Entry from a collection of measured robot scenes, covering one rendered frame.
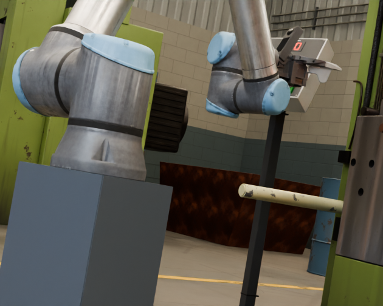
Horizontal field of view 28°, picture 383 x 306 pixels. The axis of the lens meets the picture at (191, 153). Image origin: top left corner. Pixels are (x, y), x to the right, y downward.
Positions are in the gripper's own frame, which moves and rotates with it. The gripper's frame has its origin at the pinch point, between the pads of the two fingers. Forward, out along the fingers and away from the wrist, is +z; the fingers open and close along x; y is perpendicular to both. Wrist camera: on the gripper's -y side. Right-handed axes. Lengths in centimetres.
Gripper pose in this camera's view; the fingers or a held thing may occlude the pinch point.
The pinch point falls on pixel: (326, 68)
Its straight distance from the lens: 221.8
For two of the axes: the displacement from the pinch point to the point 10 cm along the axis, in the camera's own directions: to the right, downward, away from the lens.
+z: 8.7, 1.7, 4.6
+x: 4.6, 0.4, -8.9
